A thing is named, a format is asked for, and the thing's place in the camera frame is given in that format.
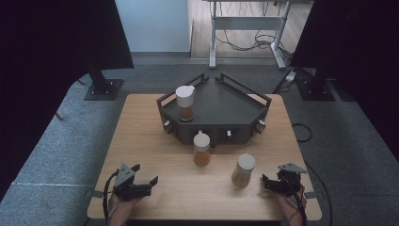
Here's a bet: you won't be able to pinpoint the hand-held gripper cable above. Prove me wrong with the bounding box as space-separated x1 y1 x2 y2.
102 169 120 226
286 163 334 226

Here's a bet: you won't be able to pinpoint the person's right hand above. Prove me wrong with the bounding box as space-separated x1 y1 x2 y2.
271 187 308 219

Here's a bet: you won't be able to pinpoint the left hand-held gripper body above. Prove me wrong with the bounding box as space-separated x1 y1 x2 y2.
112 162 153 202

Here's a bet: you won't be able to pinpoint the black stand with base plate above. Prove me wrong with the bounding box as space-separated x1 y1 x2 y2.
295 67 337 103
83 57 124 102

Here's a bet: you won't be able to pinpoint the orange spice jar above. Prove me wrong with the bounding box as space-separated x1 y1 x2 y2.
192 131 212 168

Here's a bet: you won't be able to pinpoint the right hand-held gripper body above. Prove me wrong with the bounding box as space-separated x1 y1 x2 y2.
275 162 308 196

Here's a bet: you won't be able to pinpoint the left hand-held gripper cable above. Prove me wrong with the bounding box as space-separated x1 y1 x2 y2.
102 169 120 226

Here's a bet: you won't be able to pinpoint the white desk frame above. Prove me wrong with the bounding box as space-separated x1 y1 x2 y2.
201 0 314 71

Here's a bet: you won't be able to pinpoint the person's left hand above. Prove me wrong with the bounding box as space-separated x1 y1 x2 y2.
107 191 144 220

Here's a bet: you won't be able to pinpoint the black corner rack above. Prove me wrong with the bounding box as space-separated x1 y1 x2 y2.
155 73 273 149

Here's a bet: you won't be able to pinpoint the right hand-held gripper cable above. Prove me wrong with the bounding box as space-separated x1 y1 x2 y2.
286 163 334 226

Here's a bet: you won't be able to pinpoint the black looped floor cable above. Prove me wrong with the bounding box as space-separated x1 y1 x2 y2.
291 122 313 143

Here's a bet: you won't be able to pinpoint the black cables under desk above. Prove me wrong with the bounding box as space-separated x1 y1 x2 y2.
215 1 295 61

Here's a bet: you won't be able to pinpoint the beige spice jar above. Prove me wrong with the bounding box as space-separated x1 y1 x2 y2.
231 153 257 188

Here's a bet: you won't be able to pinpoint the spice jar with spouted white lid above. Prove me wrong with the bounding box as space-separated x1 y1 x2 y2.
174 85 197 122

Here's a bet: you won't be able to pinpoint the black curtain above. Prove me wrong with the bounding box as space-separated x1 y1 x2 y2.
0 0 136 202
289 0 399 163

